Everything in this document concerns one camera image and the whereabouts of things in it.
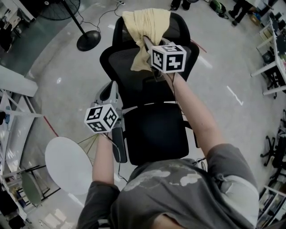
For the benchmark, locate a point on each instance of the dark green bag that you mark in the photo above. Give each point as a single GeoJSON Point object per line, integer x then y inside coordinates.
{"type": "Point", "coordinates": [217, 6]}

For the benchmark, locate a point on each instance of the pale yellow clothes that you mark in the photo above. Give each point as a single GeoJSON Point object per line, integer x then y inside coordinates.
{"type": "Point", "coordinates": [147, 22]}

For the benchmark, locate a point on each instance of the black standing floor fan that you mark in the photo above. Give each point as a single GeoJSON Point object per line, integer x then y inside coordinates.
{"type": "Point", "coordinates": [88, 42]}

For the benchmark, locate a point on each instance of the white storage shelf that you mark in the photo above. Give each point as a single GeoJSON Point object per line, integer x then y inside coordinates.
{"type": "Point", "coordinates": [272, 205]}

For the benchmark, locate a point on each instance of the person's grey printed t-shirt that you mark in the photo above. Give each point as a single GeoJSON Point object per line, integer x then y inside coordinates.
{"type": "Point", "coordinates": [174, 196]}

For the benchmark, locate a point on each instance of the black swivel chair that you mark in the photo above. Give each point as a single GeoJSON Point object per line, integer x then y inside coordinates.
{"type": "Point", "coordinates": [276, 152]}

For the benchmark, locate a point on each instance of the white round side table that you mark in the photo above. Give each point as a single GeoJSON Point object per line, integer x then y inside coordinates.
{"type": "Point", "coordinates": [67, 165]}

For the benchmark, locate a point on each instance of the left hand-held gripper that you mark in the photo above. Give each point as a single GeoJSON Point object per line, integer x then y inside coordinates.
{"type": "Point", "coordinates": [100, 118]}

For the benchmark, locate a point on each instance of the person's right forearm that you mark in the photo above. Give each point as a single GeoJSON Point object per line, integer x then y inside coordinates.
{"type": "Point", "coordinates": [196, 116]}

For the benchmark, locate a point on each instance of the black mesh office chair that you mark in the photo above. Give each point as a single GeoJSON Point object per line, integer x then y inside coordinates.
{"type": "Point", "coordinates": [156, 134]}

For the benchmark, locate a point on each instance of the white office desk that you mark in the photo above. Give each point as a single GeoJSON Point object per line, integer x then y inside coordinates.
{"type": "Point", "coordinates": [276, 58]}

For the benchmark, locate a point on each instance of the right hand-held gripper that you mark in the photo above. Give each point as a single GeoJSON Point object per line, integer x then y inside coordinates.
{"type": "Point", "coordinates": [169, 59]}

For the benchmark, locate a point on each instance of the white partition panel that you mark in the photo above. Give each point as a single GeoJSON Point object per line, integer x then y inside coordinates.
{"type": "Point", "coordinates": [15, 80]}

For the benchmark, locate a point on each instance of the person's left forearm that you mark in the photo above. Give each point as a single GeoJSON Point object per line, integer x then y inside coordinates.
{"type": "Point", "coordinates": [102, 161]}

